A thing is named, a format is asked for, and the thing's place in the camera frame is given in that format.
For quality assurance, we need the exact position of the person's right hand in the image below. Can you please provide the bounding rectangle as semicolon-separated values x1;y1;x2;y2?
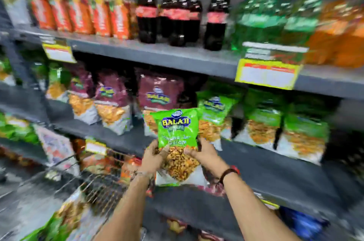
183;137;230;178

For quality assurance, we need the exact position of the person's left hand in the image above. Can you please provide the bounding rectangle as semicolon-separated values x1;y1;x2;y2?
140;139;170;176

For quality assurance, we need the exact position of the green snack mix packet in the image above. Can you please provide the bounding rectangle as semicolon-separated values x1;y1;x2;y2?
150;108;209;187

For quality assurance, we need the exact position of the person's right forearm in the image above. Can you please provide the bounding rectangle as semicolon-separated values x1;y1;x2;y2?
218;172;302;241

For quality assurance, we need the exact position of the person's left forearm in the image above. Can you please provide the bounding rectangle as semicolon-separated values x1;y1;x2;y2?
93;174;156;241

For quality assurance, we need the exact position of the dark wrist band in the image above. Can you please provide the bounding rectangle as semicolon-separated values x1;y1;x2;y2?
218;168;239;186

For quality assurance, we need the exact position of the green shelved snack packet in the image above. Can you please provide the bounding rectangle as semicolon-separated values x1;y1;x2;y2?
197;90;240;152
234;90;285;149
274;101;330;166
45;62;72;103

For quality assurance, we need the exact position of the maroon snack packet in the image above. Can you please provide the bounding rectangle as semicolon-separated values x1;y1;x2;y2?
68;63;99;125
137;73;185;138
94;71;133;136

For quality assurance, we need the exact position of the grey metal store shelving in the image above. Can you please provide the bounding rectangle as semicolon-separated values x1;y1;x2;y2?
0;0;364;241

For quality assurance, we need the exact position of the white printed snack packet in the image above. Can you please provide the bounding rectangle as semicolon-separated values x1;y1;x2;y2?
34;124;81;177

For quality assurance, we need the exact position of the large yellow price tag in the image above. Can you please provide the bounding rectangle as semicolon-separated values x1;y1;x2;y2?
235;58;304;91

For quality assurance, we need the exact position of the green packet in cart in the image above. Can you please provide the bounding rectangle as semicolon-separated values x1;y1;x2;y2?
19;192;92;241

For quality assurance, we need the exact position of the white shelf label strip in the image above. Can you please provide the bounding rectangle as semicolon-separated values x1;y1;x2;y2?
242;41;309;61

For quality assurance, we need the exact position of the blue packet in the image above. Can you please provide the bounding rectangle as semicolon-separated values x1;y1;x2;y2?
279;206;331;241

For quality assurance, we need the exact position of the dark cola bottle red cap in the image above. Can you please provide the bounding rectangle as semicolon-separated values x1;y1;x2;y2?
135;0;158;44
169;0;191;47
189;0;203;43
158;0;174;40
204;0;231;51

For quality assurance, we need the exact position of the small yellow price tag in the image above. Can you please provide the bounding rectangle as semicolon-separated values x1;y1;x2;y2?
42;41;77;64

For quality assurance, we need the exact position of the green soda bottle blue cap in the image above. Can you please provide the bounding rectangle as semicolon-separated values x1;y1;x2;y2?
280;0;334;48
231;0;286;52

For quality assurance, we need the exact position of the row of orange packets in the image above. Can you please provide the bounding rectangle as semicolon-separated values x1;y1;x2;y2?
30;0;139;40

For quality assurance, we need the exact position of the orange soda bottle blue cap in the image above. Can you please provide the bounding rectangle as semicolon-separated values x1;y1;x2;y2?
305;0;364;68

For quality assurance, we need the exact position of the wire shopping cart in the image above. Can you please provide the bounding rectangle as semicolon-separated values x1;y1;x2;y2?
0;148;144;241

